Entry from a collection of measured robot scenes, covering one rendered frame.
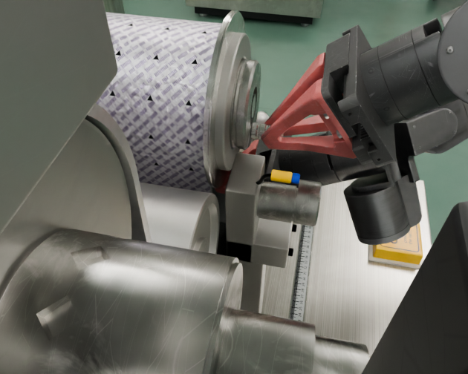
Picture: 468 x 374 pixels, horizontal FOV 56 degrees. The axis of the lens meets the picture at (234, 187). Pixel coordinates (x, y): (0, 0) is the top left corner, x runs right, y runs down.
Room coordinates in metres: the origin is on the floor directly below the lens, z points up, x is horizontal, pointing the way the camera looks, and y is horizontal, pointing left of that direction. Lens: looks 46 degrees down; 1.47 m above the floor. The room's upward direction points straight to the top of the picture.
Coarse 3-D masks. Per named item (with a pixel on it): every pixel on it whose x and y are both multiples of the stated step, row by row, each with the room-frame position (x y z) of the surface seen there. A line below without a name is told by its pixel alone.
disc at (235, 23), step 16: (240, 16) 0.35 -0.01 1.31; (224, 32) 0.30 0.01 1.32; (240, 32) 0.35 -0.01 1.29; (224, 48) 0.29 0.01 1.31; (208, 80) 0.26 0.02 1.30; (208, 96) 0.26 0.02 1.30; (208, 112) 0.25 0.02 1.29; (208, 128) 0.24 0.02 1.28; (208, 144) 0.24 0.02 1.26; (208, 160) 0.24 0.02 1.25; (208, 176) 0.24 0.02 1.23; (224, 176) 0.28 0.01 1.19
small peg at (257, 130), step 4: (252, 124) 0.30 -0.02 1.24; (256, 124) 0.30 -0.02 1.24; (260, 124) 0.30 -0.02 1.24; (264, 124) 0.30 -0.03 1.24; (252, 128) 0.29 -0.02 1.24; (256, 128) 0.29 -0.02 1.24; (260, 128) 0.29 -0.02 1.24; (264, 128) 0.29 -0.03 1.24; (252, 132) 0.29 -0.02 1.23; (256, 132) 0.29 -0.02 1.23; (260, 132) 0.29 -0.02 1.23; (252, 136) 0.29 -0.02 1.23; (256, 136) 0.29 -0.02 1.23; (260, 136) 0.29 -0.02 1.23; (280, 136) 0.29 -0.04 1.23
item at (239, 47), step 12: (240, 36) 0.32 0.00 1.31; (228, 48) 0.30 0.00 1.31; (240, 48) 0.31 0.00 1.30; (228, 60) 0.29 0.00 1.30; (240, 60) 0.31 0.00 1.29; (228, 72) 0.28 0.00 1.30; (228, 84) 0.27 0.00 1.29; (228, 96) 0.27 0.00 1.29; (216, 108) 0.26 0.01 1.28; (228, 108) 0.27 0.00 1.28; (216, 120) 0.26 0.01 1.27; (228, 120) 0.27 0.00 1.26; (216, 132) 0.26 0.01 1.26; (228, 132) 0.27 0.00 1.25; (216, 144) 0.25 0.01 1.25; (228, 144) 0.27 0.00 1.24; (216, 156) 0.26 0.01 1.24; (228, 156) 0.27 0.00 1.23; (228, 168) 0.27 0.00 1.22
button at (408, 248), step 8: (408, 232) 0.42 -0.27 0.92; (416, 232) 0.42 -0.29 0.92; (400, 240) 0.41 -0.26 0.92; (408, 240) 0.41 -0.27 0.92; (416, 240) 0.41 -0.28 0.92; (376, 248) 0.40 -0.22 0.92; (384, 248) 0.39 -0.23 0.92; (392, 248) 0.39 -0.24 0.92; (400, 248) 0.39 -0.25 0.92; (408, 248) 0.39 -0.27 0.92; (416, 248) 0.39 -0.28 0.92; (376, 256) 0.39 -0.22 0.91; (384, 256) 0.39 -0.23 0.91; (392, 256) 0.39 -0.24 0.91; (400, 256) 0.38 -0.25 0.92; (408, 256) 0.38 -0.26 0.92; (416, 256) 0.38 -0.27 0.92
